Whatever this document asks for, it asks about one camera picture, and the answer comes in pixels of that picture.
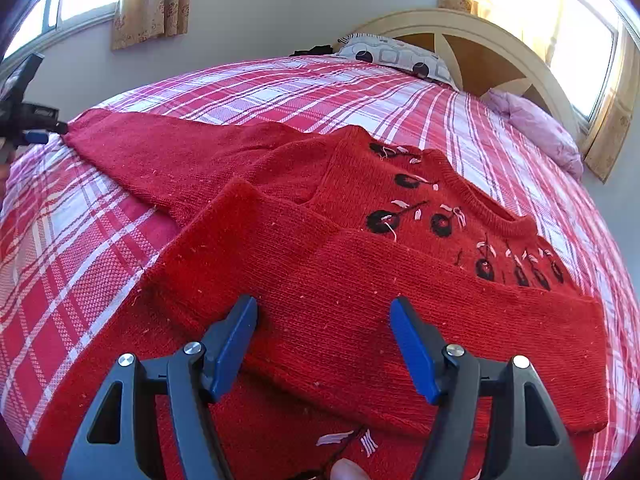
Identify person's right hand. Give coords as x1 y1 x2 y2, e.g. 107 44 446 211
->
330 458 368 480

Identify white framed window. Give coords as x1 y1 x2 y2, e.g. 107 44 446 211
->
0 0 132 66
547 0 633 133

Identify red knitted sweater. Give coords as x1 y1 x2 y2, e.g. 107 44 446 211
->
27 109 608 480

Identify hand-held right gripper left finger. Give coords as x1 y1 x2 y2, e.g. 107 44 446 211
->
61 295 259 480

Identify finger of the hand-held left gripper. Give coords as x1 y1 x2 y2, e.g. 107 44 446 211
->
12 120 69 147

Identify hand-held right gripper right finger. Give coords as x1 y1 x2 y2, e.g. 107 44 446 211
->
390 296 583 480

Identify grey patterned pillow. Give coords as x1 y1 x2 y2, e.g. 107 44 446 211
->
334 33 458 92

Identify pink pillow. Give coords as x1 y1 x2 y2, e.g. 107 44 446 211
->
482 88 585 181

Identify cream wooden headboard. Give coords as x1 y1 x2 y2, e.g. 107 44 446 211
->
345 8 581 136

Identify dark cloth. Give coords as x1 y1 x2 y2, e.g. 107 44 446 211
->
289 45 347 59

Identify red white plaid blanket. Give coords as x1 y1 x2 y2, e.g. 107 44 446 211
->
0 55 640 480

